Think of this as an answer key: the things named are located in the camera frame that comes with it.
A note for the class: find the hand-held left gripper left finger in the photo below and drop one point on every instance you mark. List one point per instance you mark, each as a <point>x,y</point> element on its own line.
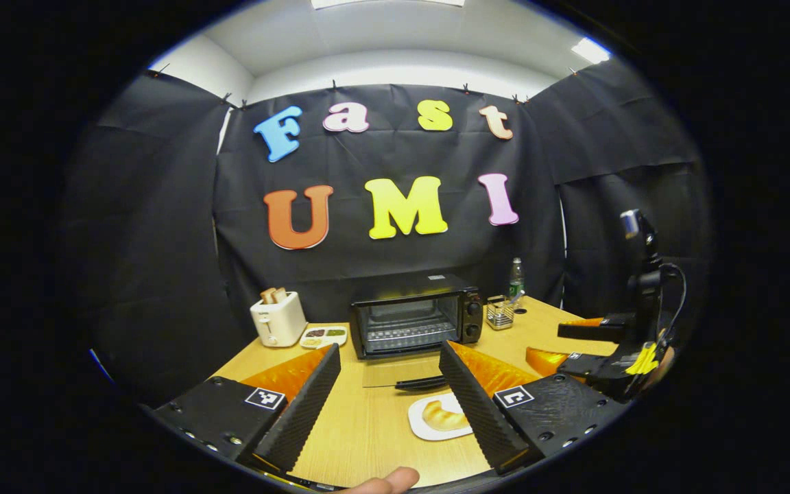
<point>306,405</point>

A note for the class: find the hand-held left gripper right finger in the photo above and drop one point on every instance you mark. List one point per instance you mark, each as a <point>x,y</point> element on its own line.
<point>477,412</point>

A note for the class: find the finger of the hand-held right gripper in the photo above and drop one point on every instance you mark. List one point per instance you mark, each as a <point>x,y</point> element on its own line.
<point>594,331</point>
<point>594,370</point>

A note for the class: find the golden croissant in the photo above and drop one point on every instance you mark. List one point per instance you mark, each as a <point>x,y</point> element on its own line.
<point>443,415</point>

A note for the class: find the black electric oven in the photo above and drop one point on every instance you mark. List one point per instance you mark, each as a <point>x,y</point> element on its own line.
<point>409,295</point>

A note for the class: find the white plate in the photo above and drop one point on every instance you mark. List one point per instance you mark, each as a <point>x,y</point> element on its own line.
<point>419,422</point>

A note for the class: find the white divided sauce dish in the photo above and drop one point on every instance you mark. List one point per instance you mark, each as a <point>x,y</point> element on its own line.
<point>323,337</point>

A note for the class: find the white toaster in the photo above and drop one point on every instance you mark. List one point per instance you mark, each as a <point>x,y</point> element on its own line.
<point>278,322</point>

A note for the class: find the clear plastic water bottle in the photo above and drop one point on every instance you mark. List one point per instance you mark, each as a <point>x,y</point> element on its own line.
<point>516,278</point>

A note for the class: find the toast slices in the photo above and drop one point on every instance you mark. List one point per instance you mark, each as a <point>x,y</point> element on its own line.
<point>273,296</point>

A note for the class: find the black backdrop cloth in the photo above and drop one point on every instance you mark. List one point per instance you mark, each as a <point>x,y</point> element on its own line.
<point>162,240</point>

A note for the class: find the small ceiling light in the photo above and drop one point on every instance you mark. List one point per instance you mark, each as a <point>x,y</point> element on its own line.
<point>590,50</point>

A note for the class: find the long ceiling light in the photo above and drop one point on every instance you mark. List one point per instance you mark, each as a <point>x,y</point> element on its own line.
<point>388,3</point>

